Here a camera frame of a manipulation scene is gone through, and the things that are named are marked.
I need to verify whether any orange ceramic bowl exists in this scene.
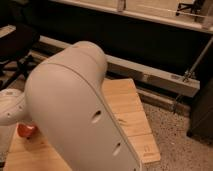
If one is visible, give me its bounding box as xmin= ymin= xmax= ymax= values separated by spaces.
xmin=17 ymin=124 xmax=37 ymax=138

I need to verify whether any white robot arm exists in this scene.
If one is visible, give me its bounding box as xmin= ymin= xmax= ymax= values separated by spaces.
xmin=0 ymin=41 xmax=142 ymax=171

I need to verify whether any metal rod stand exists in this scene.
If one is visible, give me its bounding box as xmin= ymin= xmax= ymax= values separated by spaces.
xmin=171 ymin=45 xmax=213 ymax=113

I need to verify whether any black office chair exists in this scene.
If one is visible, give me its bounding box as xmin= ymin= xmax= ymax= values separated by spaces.
xmin=0 ymin=23 xmax=40 ymax=90

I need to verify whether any wooden beam rail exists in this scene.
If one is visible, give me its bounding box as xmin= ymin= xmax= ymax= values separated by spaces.
xmin=32 ymin=41 xmax=200 ymax=97

